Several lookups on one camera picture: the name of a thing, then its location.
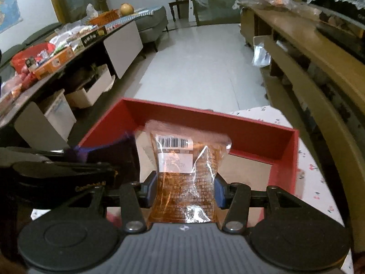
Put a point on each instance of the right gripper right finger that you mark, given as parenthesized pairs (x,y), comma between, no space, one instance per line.
(235,199)

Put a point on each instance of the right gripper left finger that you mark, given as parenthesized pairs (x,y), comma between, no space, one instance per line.
(133,197)

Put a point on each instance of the brown waffle snack pack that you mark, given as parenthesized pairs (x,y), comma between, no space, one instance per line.
(187,161)

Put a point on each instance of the blue wafer biscuit pack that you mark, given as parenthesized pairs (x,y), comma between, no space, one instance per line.
(121,151)

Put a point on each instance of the red cardboard box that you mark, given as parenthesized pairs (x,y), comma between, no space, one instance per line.
(253,140)

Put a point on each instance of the long dark side table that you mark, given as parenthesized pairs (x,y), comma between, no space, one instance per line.
(118,49)

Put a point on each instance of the white plastic drawer bin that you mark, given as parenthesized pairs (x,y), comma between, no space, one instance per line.
(59,114)

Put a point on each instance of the cherry print tablecloth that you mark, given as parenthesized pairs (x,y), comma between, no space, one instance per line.
(310,183)

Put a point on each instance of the orange flat carton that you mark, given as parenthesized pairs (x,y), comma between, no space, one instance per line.
(54,63)

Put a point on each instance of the white storage box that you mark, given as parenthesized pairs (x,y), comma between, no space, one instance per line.
(87,95)

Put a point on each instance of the red plastic bag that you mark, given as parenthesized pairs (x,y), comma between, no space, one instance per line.
(18,60)

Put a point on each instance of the silver foil bag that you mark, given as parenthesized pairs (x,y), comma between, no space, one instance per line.
(261,57)

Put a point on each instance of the black labelled box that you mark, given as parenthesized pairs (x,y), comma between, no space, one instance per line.
(93,36)

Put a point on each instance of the wooden tv cabinet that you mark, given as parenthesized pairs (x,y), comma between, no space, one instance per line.
(330,82)

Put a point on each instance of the grey sofa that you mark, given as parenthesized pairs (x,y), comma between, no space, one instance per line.
(151,23)

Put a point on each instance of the orange plastic basket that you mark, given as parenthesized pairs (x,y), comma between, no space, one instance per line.
(105,18)

